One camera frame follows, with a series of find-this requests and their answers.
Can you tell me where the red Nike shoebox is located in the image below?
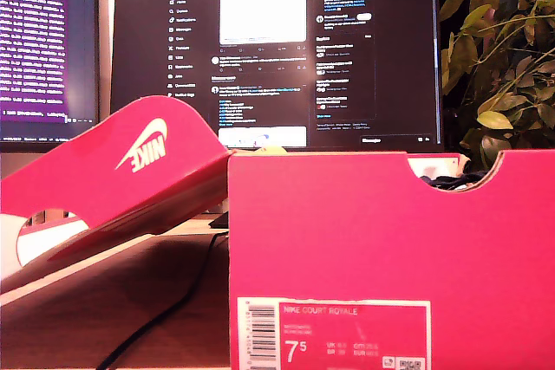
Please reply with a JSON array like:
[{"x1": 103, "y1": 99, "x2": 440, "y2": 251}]
[{"x1": 0, "y1": 95, "x2": 555, "y2": 370}]

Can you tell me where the black flat object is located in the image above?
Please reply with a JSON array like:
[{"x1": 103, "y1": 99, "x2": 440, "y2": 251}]
[{"x1": 207, "y1": 211, "x2": 230, "y2": 230}]

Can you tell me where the dark shoe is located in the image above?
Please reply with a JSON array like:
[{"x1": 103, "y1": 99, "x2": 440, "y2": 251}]
[{"x1": 422, "y1": 170, "x2": 495, "y2": 192}]

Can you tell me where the computer monitor with purple terminal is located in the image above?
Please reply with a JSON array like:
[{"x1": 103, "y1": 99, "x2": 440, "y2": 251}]
[{"x1": 0, "y1": 0, "x2": 101, "y2": 154}]

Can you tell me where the black cable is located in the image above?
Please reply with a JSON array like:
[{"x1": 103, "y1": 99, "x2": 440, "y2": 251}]
[{"x1": 95, "y1": 230, "x2": 230, "y2": 370}]

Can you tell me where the wide black computer monitor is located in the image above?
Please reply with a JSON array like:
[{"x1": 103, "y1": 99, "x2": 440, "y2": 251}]
[{"x1": 110, "y1": 0, "x2": 446, "y2": 155}]

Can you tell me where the green leafy houseplant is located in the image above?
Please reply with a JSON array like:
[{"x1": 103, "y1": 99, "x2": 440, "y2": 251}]
[{"x1": 438, "y1": 0, "x2": 555, "y2": 176}]

